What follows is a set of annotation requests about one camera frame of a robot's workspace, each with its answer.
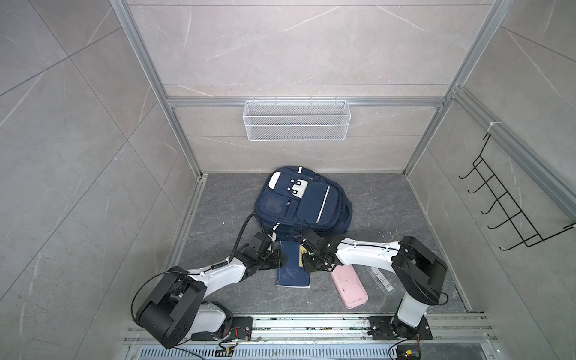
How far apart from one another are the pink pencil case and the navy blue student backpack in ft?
0.60

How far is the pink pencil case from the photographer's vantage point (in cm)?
79

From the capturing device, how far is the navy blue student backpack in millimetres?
953
